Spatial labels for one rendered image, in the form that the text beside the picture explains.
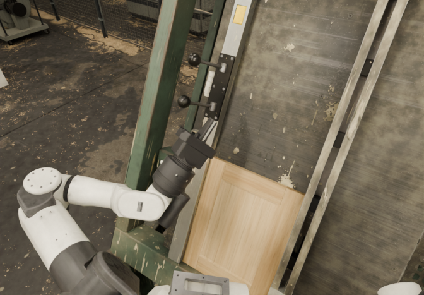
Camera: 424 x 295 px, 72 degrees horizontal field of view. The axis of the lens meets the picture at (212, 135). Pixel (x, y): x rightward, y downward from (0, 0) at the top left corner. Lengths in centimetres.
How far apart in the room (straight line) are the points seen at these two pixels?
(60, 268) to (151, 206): 22
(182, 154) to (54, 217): 31
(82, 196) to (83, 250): 16
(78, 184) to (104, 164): 203
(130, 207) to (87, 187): 12
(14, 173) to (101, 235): 111
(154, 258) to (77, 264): 54
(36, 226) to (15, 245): 184
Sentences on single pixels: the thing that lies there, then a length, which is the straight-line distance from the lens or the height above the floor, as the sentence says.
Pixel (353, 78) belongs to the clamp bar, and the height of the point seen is 156.
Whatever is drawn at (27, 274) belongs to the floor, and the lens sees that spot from 241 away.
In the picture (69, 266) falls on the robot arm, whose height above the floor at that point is 136.
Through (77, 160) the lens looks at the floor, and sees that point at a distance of 295.
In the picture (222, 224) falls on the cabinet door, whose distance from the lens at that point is 100.
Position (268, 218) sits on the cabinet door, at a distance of 94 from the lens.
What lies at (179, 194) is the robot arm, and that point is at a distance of 74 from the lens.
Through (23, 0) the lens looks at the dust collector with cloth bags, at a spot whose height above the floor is 52.
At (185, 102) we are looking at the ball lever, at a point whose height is 145.
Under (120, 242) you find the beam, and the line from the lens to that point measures 125.
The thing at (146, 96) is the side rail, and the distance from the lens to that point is 103.
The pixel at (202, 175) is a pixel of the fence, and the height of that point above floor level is 120.
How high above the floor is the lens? 191
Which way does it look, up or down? 41 degrees down
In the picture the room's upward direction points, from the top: straight up
